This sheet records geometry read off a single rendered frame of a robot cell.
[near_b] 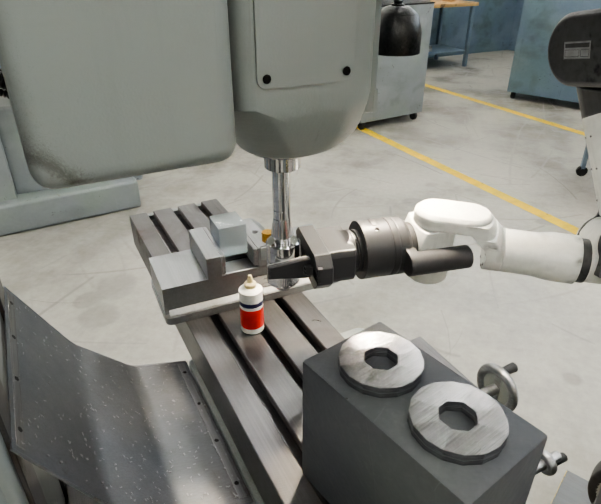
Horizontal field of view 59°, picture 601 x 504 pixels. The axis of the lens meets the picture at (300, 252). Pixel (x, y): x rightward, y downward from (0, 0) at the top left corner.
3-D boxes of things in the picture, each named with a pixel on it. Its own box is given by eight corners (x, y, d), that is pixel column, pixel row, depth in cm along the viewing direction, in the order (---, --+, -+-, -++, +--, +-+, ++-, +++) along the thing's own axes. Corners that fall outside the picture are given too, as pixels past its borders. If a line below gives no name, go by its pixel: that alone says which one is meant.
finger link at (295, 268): (266, 261, 72) (310, 255, 74) (267, 280, 74) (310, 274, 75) (269, 266, 71) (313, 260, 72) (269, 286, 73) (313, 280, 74)
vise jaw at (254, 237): (260, 233, 108) (259, 215, 106) (284, 261, 99) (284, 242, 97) (232, 238, 106) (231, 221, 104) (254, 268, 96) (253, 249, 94)
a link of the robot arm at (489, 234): (416, 194, 81) (508, 205, 78) (408, 243, 86) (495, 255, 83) (413, 215, 75) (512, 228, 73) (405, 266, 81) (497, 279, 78)
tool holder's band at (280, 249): (267, 238, 77) (267, 232, 76) (300, 238, 77) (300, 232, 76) (264, 254, 73) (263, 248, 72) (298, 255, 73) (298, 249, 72)
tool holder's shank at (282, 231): (272, 234, 76) (269, 160, 70) (294, 235, 75) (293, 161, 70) (269, 245, 73) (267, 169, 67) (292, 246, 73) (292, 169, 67)
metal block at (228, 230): (237, 238, 103) (235, 210, 100) (247, 252, 98) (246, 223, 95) (211, 244, 101) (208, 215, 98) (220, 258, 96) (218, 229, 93)
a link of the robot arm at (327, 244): (295, 210, 80) (369, 201, 82) (295, 265, 84) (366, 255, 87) (318, 250, 69) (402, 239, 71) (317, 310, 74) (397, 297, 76)
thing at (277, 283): (269, 270, 80) (267, 238, 77) (300, 270, 79) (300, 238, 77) (265, 287, 76) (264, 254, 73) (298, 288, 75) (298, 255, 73)
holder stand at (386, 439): (370, 427, 73) (381, 310, 63) (510, 553, 58) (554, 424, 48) (301, 473, 67) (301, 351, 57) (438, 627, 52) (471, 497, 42)
